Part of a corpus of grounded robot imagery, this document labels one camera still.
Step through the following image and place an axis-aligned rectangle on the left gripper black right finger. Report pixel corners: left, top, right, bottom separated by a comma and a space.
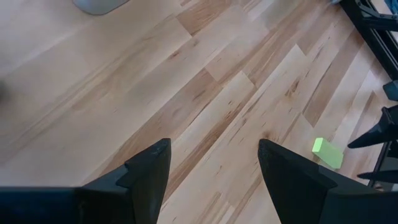
257, 139, 398, 224

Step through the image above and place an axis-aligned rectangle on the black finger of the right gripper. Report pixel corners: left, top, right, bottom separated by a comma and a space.
357, 170, 398, 184
347, 105, 398, 149

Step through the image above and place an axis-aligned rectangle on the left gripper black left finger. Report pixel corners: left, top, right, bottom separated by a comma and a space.
0, 138, 172, 224

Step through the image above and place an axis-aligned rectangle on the green long wooden block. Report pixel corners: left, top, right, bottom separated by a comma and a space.
312, 137, 345, 170

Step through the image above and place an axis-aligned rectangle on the blue plastic bin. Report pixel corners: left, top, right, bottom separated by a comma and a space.
384, 0, 398, 15

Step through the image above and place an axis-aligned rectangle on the white plastic bin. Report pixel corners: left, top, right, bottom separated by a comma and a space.
72, 0, 131, 16

